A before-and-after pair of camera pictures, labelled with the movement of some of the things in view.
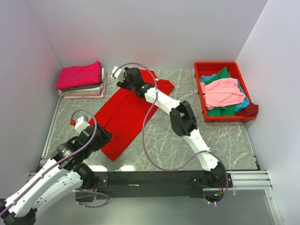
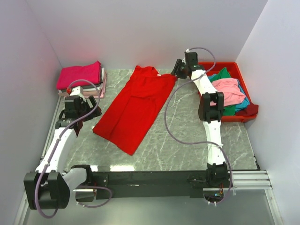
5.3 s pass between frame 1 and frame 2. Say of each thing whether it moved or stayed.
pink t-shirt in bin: stayed
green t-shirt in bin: stayed
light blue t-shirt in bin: stayed
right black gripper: moved
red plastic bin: stayed
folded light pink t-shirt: stayed
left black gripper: moved
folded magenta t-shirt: stayed
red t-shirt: moved
